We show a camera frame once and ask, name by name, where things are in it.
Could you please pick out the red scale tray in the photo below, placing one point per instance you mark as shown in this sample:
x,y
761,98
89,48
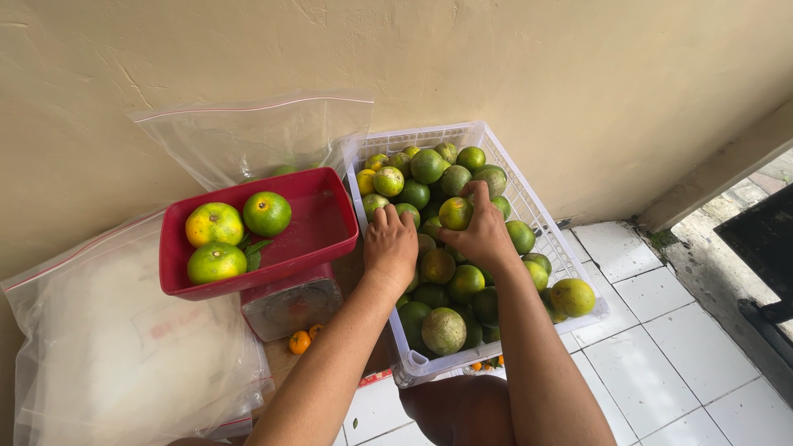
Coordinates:
x,y
316,229

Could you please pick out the person's left fingers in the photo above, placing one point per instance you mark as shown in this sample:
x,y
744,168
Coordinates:
x,y
391,215

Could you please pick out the pile of green oranges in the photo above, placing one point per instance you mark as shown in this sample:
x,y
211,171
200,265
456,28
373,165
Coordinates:
x,y
443,331

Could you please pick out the stack of clear zip bags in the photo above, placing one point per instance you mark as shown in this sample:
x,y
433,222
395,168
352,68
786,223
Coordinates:
x,y
124,347

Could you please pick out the red kitchen scale body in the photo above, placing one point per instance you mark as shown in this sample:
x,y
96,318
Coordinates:
x,y
291,306

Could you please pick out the person's leg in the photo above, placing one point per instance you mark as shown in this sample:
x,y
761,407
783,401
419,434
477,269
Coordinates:
x,y
461,412

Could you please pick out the white plastic crate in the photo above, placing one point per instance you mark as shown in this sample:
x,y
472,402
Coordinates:
x,y
561,245

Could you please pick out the person's right hand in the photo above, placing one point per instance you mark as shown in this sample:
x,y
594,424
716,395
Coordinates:
x,y
486,238

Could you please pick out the green citrus leaves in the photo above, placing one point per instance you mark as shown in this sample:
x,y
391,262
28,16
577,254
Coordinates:
x,y
254,253

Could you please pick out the round dark green orange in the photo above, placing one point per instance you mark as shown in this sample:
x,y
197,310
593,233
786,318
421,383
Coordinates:
x,y
267,213

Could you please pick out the clear zip bag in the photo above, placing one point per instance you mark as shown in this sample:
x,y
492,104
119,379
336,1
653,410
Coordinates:
x,y
248,139

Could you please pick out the yellowish green orange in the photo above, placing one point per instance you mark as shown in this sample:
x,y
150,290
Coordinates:
x,y
214,224

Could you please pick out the light green orange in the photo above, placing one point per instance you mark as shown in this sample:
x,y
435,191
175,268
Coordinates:
x,y
217,262

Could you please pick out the red packet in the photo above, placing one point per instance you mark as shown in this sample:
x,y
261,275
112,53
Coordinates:
x,y
375,378

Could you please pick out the person's left hand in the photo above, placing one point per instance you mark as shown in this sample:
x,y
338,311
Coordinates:
x,y
390,251

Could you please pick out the yellow-green orange with dark spot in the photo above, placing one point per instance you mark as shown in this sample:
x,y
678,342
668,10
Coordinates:
x,y
454,214

